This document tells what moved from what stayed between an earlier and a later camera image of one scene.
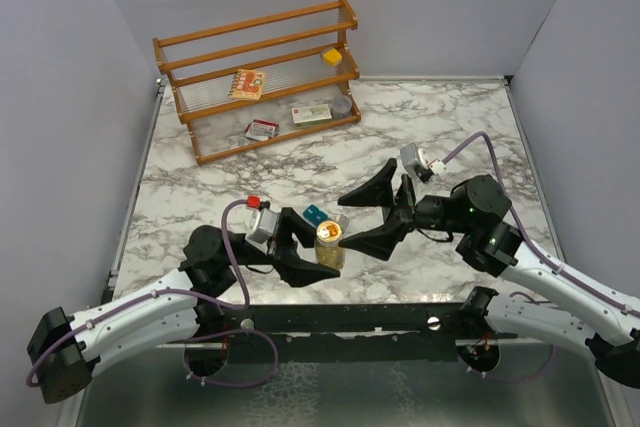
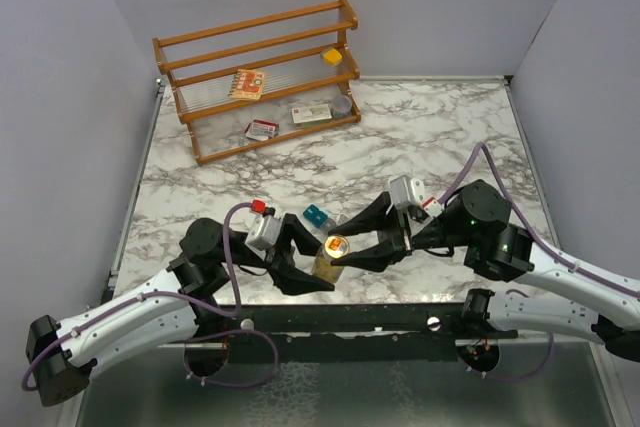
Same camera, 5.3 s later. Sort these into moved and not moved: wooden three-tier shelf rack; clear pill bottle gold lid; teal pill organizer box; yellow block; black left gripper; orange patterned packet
Moved: black left gripper; clear pill bottle gold lid
Not moved: teal pill organizer box; orange patterned packet; yellow block; wooden three-tier shelf rack
